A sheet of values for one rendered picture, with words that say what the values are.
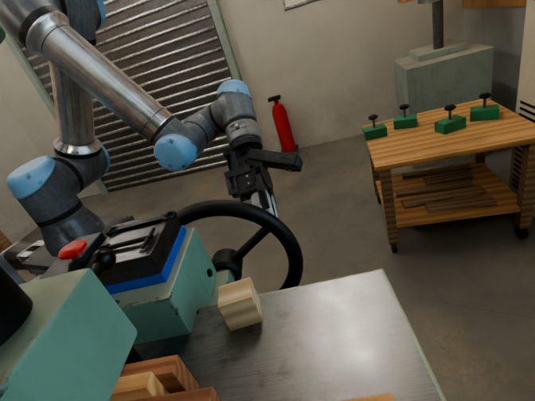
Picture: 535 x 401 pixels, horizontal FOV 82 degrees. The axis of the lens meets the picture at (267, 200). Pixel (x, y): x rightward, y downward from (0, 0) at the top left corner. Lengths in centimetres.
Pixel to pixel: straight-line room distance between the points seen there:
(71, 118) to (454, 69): 207
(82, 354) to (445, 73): 228
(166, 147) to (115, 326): 44
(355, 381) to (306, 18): 297
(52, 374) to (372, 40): 310
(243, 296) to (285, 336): 6
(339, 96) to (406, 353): 297
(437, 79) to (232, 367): 217
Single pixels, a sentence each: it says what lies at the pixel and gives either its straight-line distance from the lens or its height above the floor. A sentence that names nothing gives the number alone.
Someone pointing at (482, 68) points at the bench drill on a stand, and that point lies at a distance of 241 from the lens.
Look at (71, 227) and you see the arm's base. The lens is 95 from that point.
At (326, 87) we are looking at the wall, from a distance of 317.
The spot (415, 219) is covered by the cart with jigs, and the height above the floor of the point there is 18.
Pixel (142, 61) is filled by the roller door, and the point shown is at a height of 123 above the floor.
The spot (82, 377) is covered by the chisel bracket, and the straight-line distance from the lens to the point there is 23.
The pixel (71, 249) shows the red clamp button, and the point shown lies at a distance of 41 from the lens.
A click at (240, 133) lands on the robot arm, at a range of 67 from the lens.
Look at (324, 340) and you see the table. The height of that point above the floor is 90.
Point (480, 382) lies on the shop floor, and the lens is 136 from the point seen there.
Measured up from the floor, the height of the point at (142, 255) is 100.
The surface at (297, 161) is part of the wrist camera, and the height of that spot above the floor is 93.
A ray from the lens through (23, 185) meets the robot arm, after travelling 94.
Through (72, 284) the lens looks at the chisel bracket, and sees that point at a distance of 23.
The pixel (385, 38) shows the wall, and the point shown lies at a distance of 318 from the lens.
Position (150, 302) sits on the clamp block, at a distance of 37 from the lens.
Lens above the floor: 117
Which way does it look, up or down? 28 degrees down
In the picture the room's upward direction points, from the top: 19 degrees counter-clockwise
